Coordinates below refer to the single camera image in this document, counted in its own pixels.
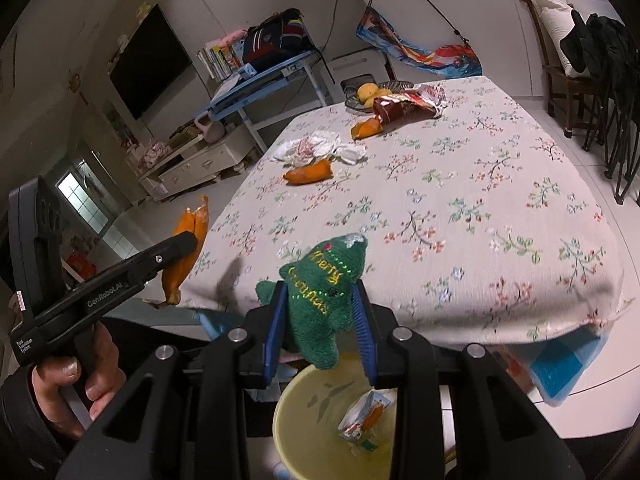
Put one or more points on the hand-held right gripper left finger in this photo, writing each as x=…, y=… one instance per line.
x=276, y=335

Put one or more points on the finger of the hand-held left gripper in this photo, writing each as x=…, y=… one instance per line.
x=165, y=255

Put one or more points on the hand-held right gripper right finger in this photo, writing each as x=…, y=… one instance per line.
x=364, y=340

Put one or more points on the orange fruit peel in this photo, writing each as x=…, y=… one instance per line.
x=187, y=240
x=307, y=172
x=367, y=129

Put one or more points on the green plush christmas tree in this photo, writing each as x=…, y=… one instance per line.
x=322, y=285

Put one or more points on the blue drink carton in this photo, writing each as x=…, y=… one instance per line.
x=367, y=412

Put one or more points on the yellow plastic bin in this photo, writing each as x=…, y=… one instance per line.
x=310, y=425

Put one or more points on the person's left hand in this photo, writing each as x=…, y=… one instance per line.
x=65, y=395

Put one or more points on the red plastic stool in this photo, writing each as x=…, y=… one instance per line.
x=80, y=265

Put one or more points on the cream television stand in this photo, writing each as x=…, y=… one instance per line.
x=200, y=160

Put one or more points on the pink cloth bundle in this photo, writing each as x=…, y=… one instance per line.
x=152, y=154

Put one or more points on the pinkish jug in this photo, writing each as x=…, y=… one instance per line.
x=212, y=130

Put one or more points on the floral tablecloth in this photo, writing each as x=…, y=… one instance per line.
x=440, y=200

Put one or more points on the papers on desk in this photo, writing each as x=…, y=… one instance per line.
x=227, y=87

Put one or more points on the blue study desk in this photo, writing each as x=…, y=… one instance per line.
x=270, y=85

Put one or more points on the row of books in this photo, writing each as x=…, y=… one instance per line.
x=220, y=60

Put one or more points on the pink plush toy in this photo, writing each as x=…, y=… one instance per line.
x=232, y=37

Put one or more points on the brown red snack wrapper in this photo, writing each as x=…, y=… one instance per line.
x=405, y=107

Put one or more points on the dark striped backpack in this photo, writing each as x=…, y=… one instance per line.
x=275, y=40

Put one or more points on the dark patterned fruit plate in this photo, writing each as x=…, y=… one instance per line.
x=395, y=86

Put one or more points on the white box appliance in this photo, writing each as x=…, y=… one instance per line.
x=357, y=67

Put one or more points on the colourful printed bag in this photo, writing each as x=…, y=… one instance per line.
x=420, y=52

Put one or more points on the wooden chair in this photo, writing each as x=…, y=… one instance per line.
x=560, y=90

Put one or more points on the black folding chairs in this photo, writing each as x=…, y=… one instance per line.
x=610, y=90

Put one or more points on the white cushion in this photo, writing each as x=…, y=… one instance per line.
x=557, y=35

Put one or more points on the black wall television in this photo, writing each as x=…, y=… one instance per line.
x=150, y=60

